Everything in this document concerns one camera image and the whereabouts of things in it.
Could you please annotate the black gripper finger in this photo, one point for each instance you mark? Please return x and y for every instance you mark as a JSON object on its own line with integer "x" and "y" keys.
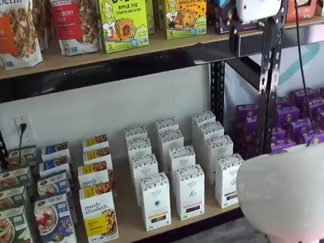
{"x": 234, "y": 41}

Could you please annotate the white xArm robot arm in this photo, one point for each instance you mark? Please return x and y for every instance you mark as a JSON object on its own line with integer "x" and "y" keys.
{"x": 295, "y": 195}

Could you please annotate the blue Zbar snack box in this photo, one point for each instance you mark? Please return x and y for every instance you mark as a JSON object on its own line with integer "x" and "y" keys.
{"x": 218, "y": 9}

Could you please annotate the wooden shelf board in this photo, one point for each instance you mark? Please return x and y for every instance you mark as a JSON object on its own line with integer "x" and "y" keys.
{"x": 305, "y": 22}
{"x": 129, "y": 212}
{"x": 63, "y": 61}

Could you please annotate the yellow Bobo's peanut butter box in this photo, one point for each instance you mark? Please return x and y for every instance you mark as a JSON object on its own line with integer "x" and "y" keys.
{"x": 160, "y": 7}
{"x": 186, "y": 11}

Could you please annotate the black metal shelf rack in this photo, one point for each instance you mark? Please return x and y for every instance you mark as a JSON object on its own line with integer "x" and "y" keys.
{"x": 317, "y": 34}
{"x": 92, "y": 73}

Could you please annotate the white tea box green strip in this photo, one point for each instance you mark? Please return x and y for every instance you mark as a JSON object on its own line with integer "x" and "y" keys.
{"x": 211, "y": 129}
{"x": 227, "y": 181}
{"x": 203, "y": 117}
{"x": 219, "y": 146}

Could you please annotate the green Bobo's apple pie box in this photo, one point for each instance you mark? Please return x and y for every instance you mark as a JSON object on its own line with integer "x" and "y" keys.
{"x": 122, "y": 18}
{"x": 149, "y": 8}

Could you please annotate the white tea box pink strip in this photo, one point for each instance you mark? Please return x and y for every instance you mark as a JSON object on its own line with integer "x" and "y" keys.
{"x": 190, "y": 193}
{"x": 166, "y": 124}
{"x": 171, "y": 139}
{"x": 182, "y": 157}

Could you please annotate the yellow purely elizabeth granola box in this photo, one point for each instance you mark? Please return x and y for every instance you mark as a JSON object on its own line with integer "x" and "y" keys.
{"x": 97, "y": 215}
{"x": 93, "y": 175}
{"x": 95, "y": 141}
{"x": 96, "y": 155}

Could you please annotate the blue flax plus oatmeal box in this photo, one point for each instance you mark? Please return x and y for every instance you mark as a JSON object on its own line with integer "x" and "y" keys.
{"x": 54, "y": 165}
{"x": 52, "y": 184}
{"x": 54, "y": 150}
{"x": 55, "y": 226}

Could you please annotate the green apple cinnamon oatmeal box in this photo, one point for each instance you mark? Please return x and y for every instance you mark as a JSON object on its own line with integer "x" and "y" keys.
{"x": 7, "y": 197}
{"x": 22, "y": 156}
{"x": 11, "y": 237}
{"x": 14, "y": 177}

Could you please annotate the white sheet with teal stripe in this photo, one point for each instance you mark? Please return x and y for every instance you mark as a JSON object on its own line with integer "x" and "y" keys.
{"x": 322, "y": 65}

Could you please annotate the red label granola bag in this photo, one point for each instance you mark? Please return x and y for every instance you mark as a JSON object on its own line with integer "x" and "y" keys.
{"x": 72, "y": 25}

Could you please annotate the orange label granola bag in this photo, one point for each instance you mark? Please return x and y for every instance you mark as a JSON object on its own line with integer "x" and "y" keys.
{"x": 8, "y": 29}

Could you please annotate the white wall outlet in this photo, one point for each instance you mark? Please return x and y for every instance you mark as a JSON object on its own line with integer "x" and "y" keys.
{"x": 16, "y": 120}

